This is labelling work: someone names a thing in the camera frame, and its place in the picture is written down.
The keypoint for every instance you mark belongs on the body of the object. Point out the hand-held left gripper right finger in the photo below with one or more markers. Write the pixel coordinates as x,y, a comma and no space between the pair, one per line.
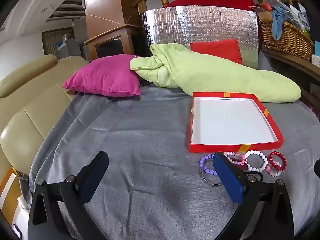
230,177

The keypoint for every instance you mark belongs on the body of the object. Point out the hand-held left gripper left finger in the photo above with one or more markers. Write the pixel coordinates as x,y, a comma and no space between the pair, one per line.
92,185

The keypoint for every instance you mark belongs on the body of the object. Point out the silver bangle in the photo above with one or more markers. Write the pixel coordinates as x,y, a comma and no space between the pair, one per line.
208,183

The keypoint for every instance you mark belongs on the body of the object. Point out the red cardboard box lid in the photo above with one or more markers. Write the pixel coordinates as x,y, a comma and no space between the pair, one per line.
232,122

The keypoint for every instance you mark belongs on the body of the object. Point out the grey blanket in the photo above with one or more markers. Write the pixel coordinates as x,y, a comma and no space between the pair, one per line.
137,142

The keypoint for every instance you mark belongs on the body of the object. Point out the beige leather sofa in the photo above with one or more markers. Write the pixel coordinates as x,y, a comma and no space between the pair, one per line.
37,110

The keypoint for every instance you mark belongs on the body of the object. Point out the light green quilt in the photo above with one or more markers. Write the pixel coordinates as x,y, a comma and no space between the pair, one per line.
212,75

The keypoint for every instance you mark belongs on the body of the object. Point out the magenta pillow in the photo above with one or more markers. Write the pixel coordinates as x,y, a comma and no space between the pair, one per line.
105,77

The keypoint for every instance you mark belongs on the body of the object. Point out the red pillow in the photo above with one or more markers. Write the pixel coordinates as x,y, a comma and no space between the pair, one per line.
217,50

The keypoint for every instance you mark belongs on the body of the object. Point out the wooden shelf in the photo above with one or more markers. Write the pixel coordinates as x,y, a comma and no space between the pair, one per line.
295,61

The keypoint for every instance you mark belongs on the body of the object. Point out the wooden cabinet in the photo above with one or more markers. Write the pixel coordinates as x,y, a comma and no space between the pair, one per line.
112,42

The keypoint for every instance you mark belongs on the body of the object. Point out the lattice window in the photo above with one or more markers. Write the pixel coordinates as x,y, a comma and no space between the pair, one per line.
57,42

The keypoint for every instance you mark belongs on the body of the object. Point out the wicker basket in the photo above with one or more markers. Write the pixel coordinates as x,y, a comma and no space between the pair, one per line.
292,40

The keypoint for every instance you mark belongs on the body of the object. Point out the silver foil insulation sheet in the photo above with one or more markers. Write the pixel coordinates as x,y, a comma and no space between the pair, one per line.
200,22

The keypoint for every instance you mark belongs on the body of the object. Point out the blue cloth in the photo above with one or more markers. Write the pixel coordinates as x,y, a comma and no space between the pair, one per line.
277,25

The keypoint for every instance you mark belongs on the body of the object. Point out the wooden column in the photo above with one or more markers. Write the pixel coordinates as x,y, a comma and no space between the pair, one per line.
105,5

